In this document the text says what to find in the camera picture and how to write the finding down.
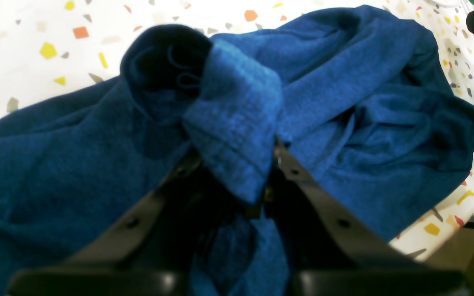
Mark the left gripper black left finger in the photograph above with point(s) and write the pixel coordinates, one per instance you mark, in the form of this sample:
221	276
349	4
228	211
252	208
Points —
149	250

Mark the navy blue t-shirt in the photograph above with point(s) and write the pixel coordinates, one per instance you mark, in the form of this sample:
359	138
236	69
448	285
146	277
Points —
356	95

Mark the terrazzo patterned tablecloth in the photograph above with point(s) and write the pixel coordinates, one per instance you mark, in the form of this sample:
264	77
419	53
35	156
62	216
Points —
52	47

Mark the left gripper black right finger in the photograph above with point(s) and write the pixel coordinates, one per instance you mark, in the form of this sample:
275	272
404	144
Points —
332	253

